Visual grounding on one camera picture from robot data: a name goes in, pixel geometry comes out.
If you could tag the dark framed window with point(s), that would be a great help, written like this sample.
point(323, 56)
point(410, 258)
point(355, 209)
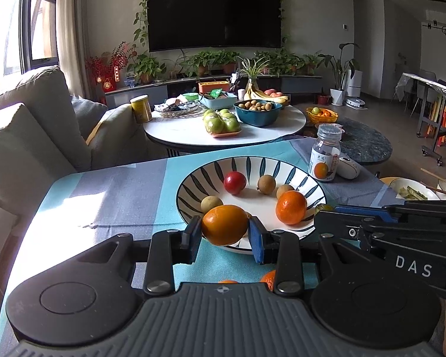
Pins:
point(29, 18)

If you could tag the orange box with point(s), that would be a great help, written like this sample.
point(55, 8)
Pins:
point(212, 86)

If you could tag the dark blue bowl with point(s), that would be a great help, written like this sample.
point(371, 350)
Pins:
point(258, 117)

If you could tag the beige curtain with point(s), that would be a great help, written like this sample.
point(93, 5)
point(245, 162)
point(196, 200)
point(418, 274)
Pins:
point(72, 33)

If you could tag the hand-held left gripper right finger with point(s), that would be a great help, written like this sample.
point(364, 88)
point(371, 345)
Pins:
point(258, 243)

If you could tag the grey cushion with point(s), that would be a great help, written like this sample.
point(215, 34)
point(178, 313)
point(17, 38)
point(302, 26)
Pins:
point(87, 115)

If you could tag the white round table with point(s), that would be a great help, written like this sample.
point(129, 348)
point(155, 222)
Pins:
point(186, 134)

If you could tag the plate with food leftovers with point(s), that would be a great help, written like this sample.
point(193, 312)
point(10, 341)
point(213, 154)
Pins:
point(412, 191)

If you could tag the yellow tin can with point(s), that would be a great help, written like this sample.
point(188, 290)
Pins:
point(141, 109)

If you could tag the white cup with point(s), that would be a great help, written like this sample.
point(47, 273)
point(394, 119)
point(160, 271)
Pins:
point(241, 93)

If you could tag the red festive decoration plant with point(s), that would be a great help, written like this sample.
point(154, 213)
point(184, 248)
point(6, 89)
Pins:
point(106, 70)

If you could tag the row of green potted plants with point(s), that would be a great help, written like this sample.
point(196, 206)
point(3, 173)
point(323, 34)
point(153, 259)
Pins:
point(147, 68)

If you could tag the clear bottle orange label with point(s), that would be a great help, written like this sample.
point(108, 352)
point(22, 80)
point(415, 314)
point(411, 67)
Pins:
point(324, 156)

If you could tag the long television cabinet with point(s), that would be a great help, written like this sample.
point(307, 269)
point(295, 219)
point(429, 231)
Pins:
point(152, 91)

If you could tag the large rough mandarin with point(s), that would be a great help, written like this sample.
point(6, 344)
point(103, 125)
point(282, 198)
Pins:
point(291, 207)

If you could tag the white oval device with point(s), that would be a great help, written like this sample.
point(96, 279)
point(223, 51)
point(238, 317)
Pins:
point(348, 167)

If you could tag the dark marble round table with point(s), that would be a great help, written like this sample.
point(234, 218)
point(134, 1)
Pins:
point(368, 143)

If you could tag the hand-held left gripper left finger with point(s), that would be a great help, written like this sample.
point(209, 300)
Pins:
point(193, 240)

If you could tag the glass dish of snacks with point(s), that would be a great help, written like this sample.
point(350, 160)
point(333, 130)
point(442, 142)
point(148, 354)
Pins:
point(176, 108)

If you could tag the tall plant in white pot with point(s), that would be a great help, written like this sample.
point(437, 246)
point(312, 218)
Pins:
point(338, 78)

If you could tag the pile of longans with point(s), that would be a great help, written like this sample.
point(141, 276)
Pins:
point(256, 106)

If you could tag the small round orange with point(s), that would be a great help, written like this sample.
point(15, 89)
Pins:
point(269, 279)

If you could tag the light blue snack basket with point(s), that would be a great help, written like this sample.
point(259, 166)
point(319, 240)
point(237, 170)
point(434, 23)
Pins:
point(219, 102)

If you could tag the tray of green apples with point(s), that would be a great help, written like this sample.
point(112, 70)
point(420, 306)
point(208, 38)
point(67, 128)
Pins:
point(221, 122)

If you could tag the yellow basket of small fruit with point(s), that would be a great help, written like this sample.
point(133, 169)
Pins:
point(321, 115)

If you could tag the brown longan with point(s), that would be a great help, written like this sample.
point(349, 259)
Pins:
point(266, 185)
point(283, 191)
point(210, 202)

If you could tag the plastic covered dining table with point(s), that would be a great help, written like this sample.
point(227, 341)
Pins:
point(427, 81)

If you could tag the grey fabric sofa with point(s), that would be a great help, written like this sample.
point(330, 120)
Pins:
point(26, 130)

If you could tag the small red pot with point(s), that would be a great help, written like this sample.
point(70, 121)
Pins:
point(323, 99)

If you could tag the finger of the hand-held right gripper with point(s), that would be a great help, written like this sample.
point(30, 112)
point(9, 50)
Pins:
point(360, 212)
point(338, 225)

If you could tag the small orange citrus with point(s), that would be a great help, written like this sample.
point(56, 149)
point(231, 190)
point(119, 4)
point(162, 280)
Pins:
point(228, 281)

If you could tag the red peaches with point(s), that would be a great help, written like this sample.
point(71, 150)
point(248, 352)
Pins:
point(273, 92)

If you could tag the red round fruit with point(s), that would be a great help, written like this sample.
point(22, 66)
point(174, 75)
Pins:
point(234, 183)

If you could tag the rolling storage rack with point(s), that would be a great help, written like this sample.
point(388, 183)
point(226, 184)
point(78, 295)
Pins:
point(440, 126)

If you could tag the spider plant in vase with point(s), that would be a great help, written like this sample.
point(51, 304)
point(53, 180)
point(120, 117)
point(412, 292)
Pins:
point(254, 72)

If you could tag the blue striped white bowl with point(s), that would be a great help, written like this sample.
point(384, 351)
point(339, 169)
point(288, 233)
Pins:
point(245, 200)

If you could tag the bunch of bananas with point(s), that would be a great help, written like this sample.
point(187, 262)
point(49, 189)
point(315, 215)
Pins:
point(271, 97)

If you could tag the smooth oval orange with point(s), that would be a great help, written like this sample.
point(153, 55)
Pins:
point(225, 225)

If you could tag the wooden chopsticks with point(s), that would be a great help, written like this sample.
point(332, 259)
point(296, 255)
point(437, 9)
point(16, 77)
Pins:
point(440, 184)

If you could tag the green olive fruit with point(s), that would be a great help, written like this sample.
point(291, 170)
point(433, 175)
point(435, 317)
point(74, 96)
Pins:
point(322, 208)

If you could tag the black wall television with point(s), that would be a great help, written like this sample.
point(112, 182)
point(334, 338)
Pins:
point(213, 13)

